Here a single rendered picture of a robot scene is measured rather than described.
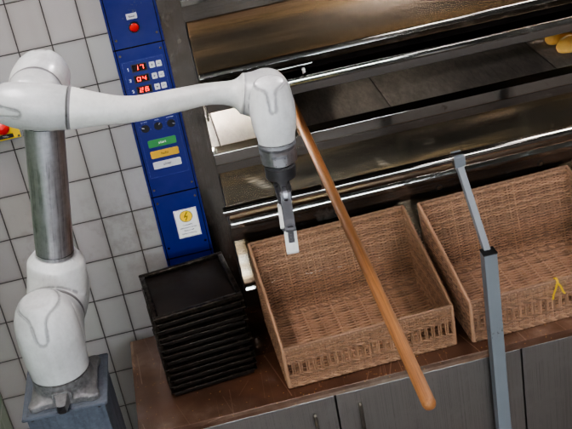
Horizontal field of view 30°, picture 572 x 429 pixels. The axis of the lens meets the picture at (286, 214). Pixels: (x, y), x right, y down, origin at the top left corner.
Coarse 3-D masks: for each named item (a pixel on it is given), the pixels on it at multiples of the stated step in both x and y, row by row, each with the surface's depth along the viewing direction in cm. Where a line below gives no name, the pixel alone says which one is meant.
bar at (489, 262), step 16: (560, 128) 322; (496, 144) 319; (512, 144) 319; (528, 144) 320; (432, 160) 317; (448, 160) 318; (464, 160) 318; (352, 176) 316; (368, 176) 316; (384, 176) 316; (464, 176) 318; (304, 192) 314; (320, 192) 315; (464, 192) 318; (224, 208) 312; (240, 208) 312; (256, 208) 313; (480, 224) 313; (480, 240) 312; (480, 256) 312; (496, 256) 309; (496, 272) 312; (496, 288) 314; (496, 304) 317; (496, 320) 320; (496, 336) 322; (496, 352) 325; (496, 368) 328; (496, 384) 331; (496, 400) 334; (496, 416) 339
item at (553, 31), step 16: (544, 16) 345; (560, 16) 341; (464, 32) 346; (480, 32) 341; (544, 32) 329; (560, 32) 330; (400, 48) 342; (416, 48) 338; (464, 48) 327; (480, 48) 328; (496, 48) 329; (336, 64) 338; (352, 64) 334; (400, 64) 326; (416, 64) 326; (320, 80) 323; (336, 80) 324; (352, 80) 325; (208, 112) 321
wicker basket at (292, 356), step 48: (336, 240) 361; (288, 288) 362; (336, 288) 365; (384, 288) 367; (432, 288) 346; (288, 336) 352; (336, 336) 324; (384, 336) 328; (432, 336) 332; (288, 384) 328
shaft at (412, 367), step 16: (304, 128) 343; (320, 160) 322; (320, 176) 315; (336, 192) 303; (336, 208) 296; (352, 224) 287; (352, 240) 279; (368, 256) 272; (368, 272) 264; (384, 304) 251; (384, 320) 248; (400, 336) 240; (400, 352) 236; (416, 368) 229; (416, 384) 225; (432, 400) 220
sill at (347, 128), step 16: (512, 80) 357; (528, 80) 354; (544, 80) 354; (560, 80) 355; (448, 96) 354; (464, 96) 352; (480, 96) 352; (496, 96) 353; (512, 96) 354; (368, 112) 353; (384, 112) 351; (400, 112) 349; (416, 112) 350; (432, 112) 352; (320, 128) 349; (336, 128) 348; (352, 128) 349; (368, 128) 350; (240, 144) 348; (256, 144) 346; (304, 144) 348; (224, 160) 346
